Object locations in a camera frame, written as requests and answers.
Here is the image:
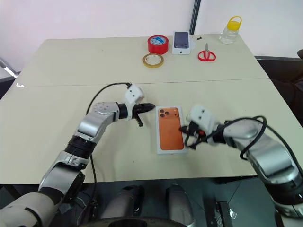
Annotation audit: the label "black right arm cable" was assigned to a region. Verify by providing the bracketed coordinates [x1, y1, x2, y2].
[184, 115, 268, 162]

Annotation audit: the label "grey metal bar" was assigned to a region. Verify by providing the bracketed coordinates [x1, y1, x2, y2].
[0, 57, 19, 79]

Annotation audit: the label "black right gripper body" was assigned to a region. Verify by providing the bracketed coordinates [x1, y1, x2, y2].
[187, 121, 209, 145]

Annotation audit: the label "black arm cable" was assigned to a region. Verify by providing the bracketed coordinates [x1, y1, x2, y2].
[184, 115, 268, 162]
[86, 82, 133, 209]

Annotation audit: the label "white phone box lid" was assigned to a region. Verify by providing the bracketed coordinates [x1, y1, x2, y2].
[154, 105, 189, 156]

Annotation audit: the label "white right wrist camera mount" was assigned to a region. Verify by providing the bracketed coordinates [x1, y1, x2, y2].
[185, 104, 220, 140]

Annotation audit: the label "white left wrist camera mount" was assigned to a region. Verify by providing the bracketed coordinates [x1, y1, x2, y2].
[124, 83, 145, 122]

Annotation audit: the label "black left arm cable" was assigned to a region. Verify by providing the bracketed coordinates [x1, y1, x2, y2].
[86, 82, 133, 209]

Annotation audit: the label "grey left robot leg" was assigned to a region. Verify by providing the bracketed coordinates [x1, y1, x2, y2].
[100, 185, 145, 220]

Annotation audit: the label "boxed dark smartphone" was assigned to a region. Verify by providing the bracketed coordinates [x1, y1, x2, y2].
[171, 30, 196, 55]

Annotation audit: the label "dark side furniture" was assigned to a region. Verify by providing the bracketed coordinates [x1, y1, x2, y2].
[0, 78, 18, 100]

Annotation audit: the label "red handled scissors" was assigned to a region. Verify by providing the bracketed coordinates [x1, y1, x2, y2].
[197, 43, 217, 63]

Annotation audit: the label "grey right robot leg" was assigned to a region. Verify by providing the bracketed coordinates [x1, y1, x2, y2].
[165, 183, 195, 226]

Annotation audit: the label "yellow tape roll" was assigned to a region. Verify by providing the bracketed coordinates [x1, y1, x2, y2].
[142, 52, 165, 69]

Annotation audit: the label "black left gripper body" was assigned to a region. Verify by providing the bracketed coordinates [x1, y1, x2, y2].
[131, 103, 145, 119]

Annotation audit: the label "black floor bracket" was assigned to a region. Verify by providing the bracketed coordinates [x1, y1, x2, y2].
[215, 200, 238, 221]

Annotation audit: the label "black vertical pole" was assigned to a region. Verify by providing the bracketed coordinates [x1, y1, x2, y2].
[189, 0, 202, 35]

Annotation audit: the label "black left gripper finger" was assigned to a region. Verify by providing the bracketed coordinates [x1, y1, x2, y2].
[134, 113, 144, 128]
[141, 102, 156, 114]

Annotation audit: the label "grey robot leg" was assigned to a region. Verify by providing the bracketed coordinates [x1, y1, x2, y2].
[165, 183, 195, 226]
[100, 185, 145, 220]

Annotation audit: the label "dark chair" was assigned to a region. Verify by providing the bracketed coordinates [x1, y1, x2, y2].
[254, 49, 303, 112]

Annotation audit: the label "red tape roll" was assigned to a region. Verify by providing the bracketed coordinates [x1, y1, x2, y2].
[147, 35, 169, 55]

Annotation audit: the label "clear jar with yellow lid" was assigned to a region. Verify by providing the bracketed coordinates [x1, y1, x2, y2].
[219, 15, 243, 45]

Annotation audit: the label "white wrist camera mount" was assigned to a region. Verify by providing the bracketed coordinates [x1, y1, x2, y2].
[185, 104, 220, 140]
[124, 83, 145, 122]

